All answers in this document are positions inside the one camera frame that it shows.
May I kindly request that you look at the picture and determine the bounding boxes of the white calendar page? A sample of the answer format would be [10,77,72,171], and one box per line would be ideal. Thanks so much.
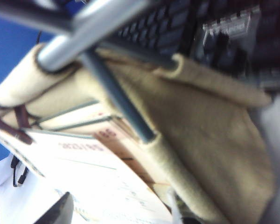
[0,100,178,224]

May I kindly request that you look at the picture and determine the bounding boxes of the black USB cable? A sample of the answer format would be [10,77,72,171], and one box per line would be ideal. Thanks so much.
[10,155,30,188]

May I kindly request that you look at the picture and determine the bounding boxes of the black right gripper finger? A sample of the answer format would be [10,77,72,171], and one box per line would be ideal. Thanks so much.
[33,191,75,224]

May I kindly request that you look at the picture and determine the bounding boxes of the dark brown binding strap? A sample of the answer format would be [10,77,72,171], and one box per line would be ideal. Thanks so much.
[0,91,34,145]

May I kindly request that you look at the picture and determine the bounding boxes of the beige fabric calendar stand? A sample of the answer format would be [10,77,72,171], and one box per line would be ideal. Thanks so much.
[0,0,280,224]

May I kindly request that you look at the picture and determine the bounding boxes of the black computer keyboard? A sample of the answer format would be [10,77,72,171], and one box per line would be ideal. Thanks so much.
[116,0,280,91]

